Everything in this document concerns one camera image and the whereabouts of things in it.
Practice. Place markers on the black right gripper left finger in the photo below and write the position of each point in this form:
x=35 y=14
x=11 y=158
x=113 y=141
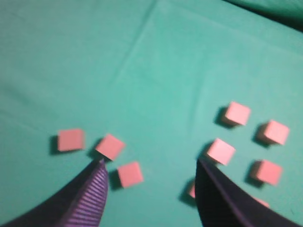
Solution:
x=80 y=203

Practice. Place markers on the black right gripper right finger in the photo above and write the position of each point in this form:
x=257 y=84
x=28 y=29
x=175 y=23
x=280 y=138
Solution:
x=222 y=203

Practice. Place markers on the pink cube column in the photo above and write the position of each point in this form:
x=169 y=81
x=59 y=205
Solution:
x=236 y=114
x=273 y=132
x=266 y=172
x=70 y=140
x=130 y=174
x=220 y=151
x=191 y=191
x=262 y=202

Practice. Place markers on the pink cube column edge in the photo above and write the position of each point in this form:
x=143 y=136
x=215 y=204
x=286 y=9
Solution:
x=110 y=147

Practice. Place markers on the green cloth backdrop and cover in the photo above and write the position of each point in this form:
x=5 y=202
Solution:
x=158 y=75

